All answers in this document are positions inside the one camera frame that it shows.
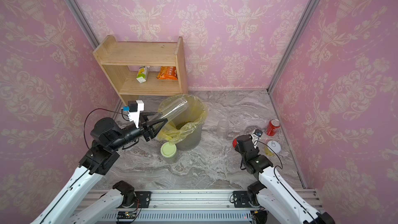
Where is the mesh trash bin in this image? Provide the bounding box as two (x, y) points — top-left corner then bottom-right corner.
(158, 94), (206, 151)

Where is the yellow plastic bin liner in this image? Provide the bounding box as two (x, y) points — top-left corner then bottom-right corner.
(155, 94), (209, 146)

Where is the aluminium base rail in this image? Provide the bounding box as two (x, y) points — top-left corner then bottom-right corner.
(74, 189), (323, 224)

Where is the jar with green lid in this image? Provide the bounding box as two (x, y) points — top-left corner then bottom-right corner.
(160, 142), (178, 164)

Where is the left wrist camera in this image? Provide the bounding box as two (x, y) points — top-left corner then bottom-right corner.
(122, 100), (144, 128)

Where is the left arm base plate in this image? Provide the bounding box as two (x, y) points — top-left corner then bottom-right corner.
(118, 191), (151, 209)

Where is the small electronics board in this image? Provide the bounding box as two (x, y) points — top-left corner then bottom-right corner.
(117, 211), (137, 222)

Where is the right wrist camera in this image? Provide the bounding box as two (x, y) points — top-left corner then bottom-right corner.
(251, 129), (263, 146)

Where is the orange snack bag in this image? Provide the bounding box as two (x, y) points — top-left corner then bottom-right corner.
(157, 66), (178, 80)

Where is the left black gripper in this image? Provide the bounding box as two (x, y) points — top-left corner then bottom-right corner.
(109, 112), (168, 152)

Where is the pile of green mung beans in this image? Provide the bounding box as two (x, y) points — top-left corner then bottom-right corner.
(176, 121), (195, 131)

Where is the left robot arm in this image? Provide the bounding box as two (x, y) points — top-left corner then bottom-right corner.
(34, 112), (172, 224)

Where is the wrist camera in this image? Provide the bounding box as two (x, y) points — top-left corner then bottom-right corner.
(122, 100), (144, 128)
(251, 129), (263, 146)

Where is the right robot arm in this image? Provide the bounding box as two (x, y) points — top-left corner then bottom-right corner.
(233, 134), (335, 224)

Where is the tall clear jar white lid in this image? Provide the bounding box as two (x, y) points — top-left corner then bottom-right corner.
(149, 95), (189, 121)

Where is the wooden two-tier shelf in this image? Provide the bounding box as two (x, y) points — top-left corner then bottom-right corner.
(93, 35), (188, 106)

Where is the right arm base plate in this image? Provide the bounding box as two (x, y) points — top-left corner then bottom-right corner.
(232, 190), (277, 208)

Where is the red soda can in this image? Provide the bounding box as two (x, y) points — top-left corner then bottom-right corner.
(266, 119), (280, 136)

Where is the white round object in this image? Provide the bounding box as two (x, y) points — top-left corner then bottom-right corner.
(267, 140), (282, 154)

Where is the green white carton box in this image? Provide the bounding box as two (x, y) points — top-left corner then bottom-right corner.
(136, 66), (150, 84)

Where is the clear plastic jar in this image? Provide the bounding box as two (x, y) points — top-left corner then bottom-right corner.
(217, 119), (229, 139)

